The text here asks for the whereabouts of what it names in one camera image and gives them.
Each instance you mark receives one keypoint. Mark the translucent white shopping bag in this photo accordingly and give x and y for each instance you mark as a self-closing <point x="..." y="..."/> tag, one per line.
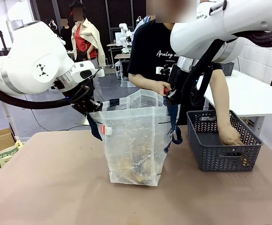
<point x="131" y="140"/>

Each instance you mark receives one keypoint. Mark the clear plastic storage box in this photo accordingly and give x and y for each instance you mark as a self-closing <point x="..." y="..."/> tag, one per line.
<point x="127" y="82"/>

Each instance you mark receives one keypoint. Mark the small red item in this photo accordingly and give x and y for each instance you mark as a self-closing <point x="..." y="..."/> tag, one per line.
<point x="166" y="90"/>

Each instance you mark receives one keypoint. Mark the large grey plastic basket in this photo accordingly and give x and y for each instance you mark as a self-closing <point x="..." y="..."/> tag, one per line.
<point x="220" y="152"/>

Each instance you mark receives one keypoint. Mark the person's left hand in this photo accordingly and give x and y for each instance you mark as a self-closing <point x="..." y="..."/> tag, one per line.
<point x="230" y="137"/>

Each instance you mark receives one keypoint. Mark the person's left forearm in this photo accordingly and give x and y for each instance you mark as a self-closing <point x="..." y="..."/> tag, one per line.
<point x="220" y="98"/>

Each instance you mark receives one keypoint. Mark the mannequin with cream jacket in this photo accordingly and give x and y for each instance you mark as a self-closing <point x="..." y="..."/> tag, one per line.
<point x="89" y="42"/>

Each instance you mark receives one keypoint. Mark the black tripod by board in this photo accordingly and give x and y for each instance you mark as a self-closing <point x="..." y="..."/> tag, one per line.
<point x="2" y="39"/>

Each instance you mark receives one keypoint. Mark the small grey mesh basket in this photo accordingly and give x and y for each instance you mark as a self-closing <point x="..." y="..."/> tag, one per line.
<point x="227" y="69"/>

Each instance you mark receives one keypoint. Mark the small grey background desk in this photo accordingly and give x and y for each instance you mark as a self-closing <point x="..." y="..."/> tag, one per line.
<point x="121" y="56"/>

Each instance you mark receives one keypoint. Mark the wooden crate under table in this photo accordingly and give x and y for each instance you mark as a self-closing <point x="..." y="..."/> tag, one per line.
<point x="251" y="123"/>

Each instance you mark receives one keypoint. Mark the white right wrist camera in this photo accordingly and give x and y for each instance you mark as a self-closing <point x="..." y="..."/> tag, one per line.
<point x="162" y="70"/>

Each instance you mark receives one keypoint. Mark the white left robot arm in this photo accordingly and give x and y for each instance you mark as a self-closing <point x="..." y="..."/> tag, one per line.
<point x="32" y="65"/>

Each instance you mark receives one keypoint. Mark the person in black t-shirt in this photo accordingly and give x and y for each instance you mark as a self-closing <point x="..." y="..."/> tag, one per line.
<point x="149" y="54"/>

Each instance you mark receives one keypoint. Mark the person's right forearm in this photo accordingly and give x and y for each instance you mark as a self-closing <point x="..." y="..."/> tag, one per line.
<point x="142" y="80"/>

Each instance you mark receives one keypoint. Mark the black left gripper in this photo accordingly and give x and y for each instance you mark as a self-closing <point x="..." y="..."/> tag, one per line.
<point x="83" y="106"/>

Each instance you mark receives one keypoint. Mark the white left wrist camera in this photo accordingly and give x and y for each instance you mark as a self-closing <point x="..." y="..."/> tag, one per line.
<point x="100" y="73"/>

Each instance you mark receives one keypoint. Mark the white robot arm by monitor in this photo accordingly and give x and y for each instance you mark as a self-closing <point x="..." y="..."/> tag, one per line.
<point x="125" y="35"/>

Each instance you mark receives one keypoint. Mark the person's right hand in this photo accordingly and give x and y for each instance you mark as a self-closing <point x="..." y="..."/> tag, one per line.
<point x="160" y="87"/>

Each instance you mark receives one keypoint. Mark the green printed paper bag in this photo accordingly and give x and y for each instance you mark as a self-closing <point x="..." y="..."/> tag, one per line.
<point x="8" y="154"/>

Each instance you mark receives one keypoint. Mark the background person in black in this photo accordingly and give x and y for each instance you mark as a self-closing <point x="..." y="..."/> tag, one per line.
<point x="65" y="35"/>

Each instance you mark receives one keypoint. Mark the grey wall board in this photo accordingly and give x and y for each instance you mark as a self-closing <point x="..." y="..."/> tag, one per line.
<point x="15" y="24"/>

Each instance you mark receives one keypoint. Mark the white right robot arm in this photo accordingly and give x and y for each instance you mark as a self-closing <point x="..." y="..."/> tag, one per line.
<point x="220" y="30"/>

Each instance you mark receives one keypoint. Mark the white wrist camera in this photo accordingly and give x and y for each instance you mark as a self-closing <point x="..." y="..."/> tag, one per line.
<point x="162" y="70"/>
<point x="100" y="73"/>

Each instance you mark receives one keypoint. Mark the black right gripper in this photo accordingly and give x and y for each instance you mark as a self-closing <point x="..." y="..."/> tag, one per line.
<point x="179" y="82"/>

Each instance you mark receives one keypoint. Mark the white side table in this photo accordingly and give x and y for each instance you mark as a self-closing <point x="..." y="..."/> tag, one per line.
<point x="248" y="96"/>

